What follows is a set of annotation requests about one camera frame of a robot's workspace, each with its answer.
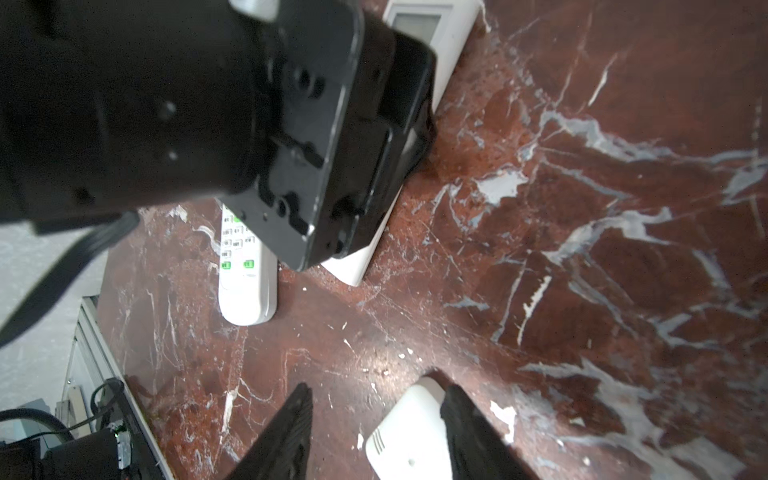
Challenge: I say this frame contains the white remote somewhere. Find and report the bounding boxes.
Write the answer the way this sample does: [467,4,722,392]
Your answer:
[218,206,278,327]
[322,0,480,287]
[365,376,453,480]

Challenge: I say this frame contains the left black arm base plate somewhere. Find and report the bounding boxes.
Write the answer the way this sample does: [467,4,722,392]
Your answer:
[1,378,174,479]

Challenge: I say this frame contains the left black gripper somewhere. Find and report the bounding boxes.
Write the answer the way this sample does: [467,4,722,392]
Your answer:
[223,1,406,271]

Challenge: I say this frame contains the left black cable conduit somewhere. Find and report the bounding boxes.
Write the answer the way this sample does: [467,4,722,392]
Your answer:
[0,209,142,349]

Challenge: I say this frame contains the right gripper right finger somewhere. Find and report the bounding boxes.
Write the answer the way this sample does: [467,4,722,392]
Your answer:
[440,385,533,480]

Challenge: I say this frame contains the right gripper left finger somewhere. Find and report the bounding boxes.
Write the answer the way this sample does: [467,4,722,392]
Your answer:
[226,383,313,480]

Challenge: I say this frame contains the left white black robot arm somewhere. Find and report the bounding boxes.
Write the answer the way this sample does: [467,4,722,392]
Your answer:
[1,1,437,271]

